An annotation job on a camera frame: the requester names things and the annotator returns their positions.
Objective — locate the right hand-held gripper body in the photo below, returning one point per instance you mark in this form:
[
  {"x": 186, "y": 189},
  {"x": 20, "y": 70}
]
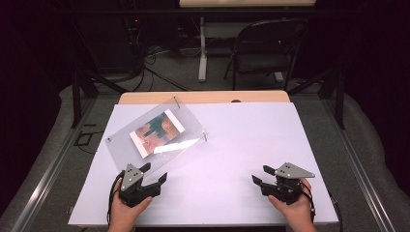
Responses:
[{"x": 286, "y": 188}]

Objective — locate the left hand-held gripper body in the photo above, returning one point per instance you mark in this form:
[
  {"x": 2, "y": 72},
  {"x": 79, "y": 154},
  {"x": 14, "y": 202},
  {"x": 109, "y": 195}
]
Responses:
[{"x": 130, "y": 180}]

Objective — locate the clear acrylic photo frame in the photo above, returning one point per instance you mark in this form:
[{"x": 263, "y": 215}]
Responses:
[{"x": 129, "y": 151}]

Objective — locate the painting print card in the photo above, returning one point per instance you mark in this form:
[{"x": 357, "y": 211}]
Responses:
[{"x": 158, "y": 132}]

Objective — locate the person's right hand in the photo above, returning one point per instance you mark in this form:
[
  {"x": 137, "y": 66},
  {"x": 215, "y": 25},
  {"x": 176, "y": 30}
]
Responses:
[{"x": 298, "y": 212}]

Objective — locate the person's left hand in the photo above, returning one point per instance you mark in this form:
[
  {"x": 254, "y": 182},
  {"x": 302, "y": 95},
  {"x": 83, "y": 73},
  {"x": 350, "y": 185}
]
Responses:
[{"x": 124, "y": 214}]

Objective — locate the white board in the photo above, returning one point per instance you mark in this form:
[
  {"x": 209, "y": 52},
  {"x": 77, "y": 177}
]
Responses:
[{"x": 241, "y": 145}]

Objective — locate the wooden table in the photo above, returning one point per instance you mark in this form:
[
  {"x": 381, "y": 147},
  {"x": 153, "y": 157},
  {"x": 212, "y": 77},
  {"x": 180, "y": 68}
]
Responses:
[{"x": 209, "y": 96}]

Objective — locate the black metal stand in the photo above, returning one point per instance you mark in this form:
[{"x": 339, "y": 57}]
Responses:
[
  {"x": 76, "y": 96},
  {"x": 339, "y": 96}
]

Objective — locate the black folding chair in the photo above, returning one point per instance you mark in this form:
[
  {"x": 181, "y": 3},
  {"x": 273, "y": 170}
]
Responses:
[{"x": 264, "y": 61}]

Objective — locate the white desk leg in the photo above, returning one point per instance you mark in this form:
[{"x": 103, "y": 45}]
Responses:
[{"x": 202, "y": 51}]

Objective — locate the dark equipment rack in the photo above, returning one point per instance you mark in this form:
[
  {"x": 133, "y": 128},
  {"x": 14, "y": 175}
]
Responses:
[{"x": 135, "y": 35}]

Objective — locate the light wooden desk top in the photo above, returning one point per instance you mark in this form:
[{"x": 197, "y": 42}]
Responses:
[{"x": 245, "y": 3}]

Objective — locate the aluminium rail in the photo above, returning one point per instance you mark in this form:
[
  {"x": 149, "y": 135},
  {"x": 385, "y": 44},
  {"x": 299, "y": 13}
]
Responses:
[
  {"x": 48, "y": 180},
  {"x": 357, "y": 180}
]

